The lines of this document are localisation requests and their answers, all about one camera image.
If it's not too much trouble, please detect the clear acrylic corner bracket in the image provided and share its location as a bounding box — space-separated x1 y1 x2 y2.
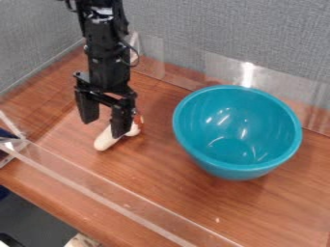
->
129 31 141 67

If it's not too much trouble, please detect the white and brown toy mushroom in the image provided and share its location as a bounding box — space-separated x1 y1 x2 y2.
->
94 114 145 151

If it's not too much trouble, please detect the blue plastic bowl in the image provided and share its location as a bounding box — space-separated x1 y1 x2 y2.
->
173 85 304 180

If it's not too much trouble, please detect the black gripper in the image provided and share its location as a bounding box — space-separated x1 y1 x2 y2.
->
74 47 137 139

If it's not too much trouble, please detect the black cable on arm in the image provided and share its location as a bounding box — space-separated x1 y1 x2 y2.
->
121 37 142 69

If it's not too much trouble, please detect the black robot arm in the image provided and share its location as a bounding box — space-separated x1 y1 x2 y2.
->
59 0 137 139

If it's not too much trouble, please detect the clear acrylic barrier wall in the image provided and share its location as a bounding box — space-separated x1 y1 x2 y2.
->
0 34 330 247

